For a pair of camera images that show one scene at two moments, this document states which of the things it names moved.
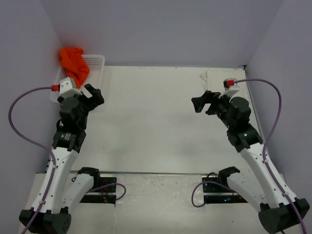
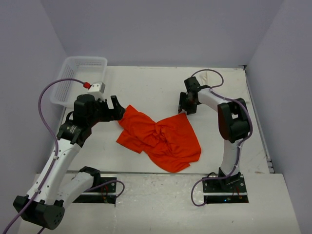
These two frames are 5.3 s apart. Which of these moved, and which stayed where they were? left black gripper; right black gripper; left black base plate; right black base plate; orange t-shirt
Moved: right black gripper; orange t-shirt; left black gripper
Stayed: right black base plate; left black base plate
